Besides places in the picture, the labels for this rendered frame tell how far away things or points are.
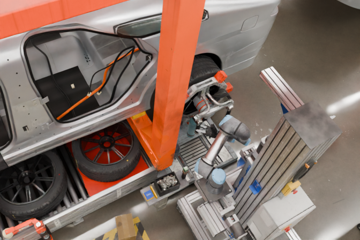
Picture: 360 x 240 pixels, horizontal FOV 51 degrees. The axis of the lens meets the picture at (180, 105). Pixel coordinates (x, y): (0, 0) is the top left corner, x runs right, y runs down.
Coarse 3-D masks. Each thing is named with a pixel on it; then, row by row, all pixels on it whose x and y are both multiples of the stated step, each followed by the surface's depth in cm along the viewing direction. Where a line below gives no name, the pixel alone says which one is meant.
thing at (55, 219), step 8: (152, 168) 367; (136, 176) 361; (144, 176) 365; (120, 184) 354; (128, 184) 359; (104, 192) 349; (112, 192) 354; (120, 192) 362; (88, 200) 343; (96, 200) 349; (72, 208) 338; (80, 208) 344; (56, 216) 332; (64, 216) 338; (48, 224) 333; (56, 224) 340; (24, 232) 322; (32, 232) 328
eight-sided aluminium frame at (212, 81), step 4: (204, 80) 340; (208, 80) 341; (212, 80) 341; (216, 80) 343; (196, 84) 337; (200, 84) 338; (208, 84) 338; (212, 84) 342; (216, 84) 345; (220, 84) 350; (224, 84) 356; (192, 88) 335; (196, 88) 334; (200, 88) 335; (204, 88) 339; (220, 88) 367; (224, 88) 361; (188, 92) 338; (192, 92) 335; (196, 92) 336; (188, 100) 340; (216, 100) 377; (220, 100) 377; (212, 104) 379; (192, 112) 380; (196, 112) 381; (184, 116) 373; (188, 116) 377; (184, 120) 370; (188, 120) 373
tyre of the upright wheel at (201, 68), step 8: (200, 56) 350; (208, 56) 361; (200, 64) 343; (208, 64) 348; (192, 72) 337; (200, 72) 338; (208, 72) 340; (216, 72) 347; (192, 80) 335; (224, 80) 368
